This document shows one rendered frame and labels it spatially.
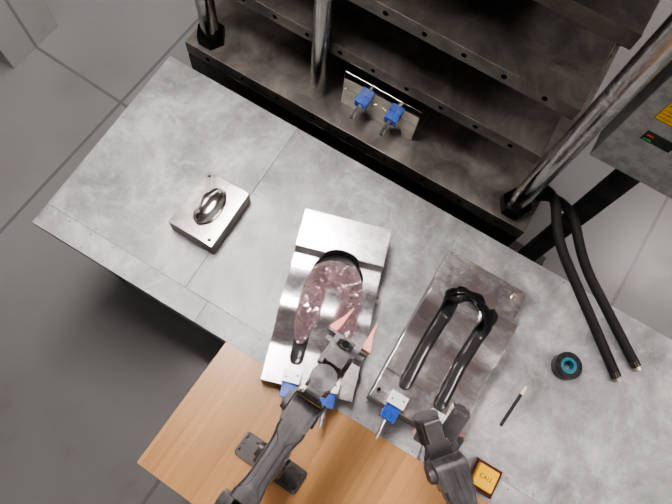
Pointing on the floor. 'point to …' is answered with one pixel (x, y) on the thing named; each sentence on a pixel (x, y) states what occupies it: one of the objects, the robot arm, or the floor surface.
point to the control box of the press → (624, 159)
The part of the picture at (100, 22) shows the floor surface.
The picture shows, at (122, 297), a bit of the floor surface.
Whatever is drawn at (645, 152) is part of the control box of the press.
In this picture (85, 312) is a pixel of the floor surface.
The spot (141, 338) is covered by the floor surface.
